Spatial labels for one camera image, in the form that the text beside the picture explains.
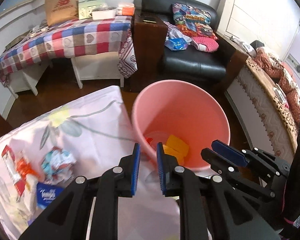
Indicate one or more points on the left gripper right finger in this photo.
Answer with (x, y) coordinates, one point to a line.
(212, 207)

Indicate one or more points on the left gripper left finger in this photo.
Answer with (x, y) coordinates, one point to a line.
(88, 208)

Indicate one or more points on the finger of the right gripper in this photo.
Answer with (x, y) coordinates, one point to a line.
(255, 158)
(233, 176)

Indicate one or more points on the blue Tempo tissue pack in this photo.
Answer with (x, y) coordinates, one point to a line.
(46, 194)

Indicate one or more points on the yellow foam net sleeve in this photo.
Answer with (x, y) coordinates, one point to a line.
(176, 147)

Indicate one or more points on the blue white wrapper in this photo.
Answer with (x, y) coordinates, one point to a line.
(57, 166)

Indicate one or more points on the red white medicine box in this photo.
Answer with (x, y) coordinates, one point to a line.
(17, 180)

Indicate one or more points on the orange white snack wrapper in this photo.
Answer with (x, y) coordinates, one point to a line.
(25, 169)

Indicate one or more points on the pink plastic trash bucket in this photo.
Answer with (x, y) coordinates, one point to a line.
(179, 108)

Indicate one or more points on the floral white table cloth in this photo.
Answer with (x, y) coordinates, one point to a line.
(97, 131)

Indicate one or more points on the black leather armchair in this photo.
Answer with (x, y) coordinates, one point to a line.
(191, 64)

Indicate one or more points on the pink dotted cushion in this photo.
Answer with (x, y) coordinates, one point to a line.
(205, 44)

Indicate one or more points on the blue plastic bag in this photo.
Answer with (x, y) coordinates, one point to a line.
(176, 44)

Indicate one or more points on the white wooden headboard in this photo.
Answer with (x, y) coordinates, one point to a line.
(274, 23)

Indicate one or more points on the colourful patchwork pillow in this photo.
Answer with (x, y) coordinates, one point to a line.
(192, 21)

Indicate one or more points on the dark wooden side cabinet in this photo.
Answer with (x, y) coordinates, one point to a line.
(149, 34)

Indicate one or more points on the white bench table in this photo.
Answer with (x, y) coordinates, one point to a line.
(78, 69)

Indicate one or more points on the orange box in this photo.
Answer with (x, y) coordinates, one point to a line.
(125, 9)

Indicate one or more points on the checkered heart tablecloth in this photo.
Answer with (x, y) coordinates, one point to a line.
(74, 38)

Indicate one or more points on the white rectangular box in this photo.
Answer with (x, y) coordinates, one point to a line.
(103, 14)

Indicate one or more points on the pale green cardboard box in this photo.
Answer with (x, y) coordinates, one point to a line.
(85, 7)

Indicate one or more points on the brown New Balance paper bag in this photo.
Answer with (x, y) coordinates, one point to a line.
(58, 11)

